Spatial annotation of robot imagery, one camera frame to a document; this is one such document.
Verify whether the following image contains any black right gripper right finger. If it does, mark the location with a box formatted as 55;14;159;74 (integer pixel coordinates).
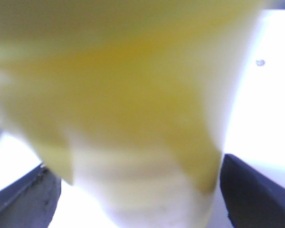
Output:
219;154;285;228

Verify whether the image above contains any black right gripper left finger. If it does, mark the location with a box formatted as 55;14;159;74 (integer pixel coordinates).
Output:
0;164;61;228

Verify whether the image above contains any yellow squeeze bottle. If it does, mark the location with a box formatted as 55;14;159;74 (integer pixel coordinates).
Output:
0;0;266;228

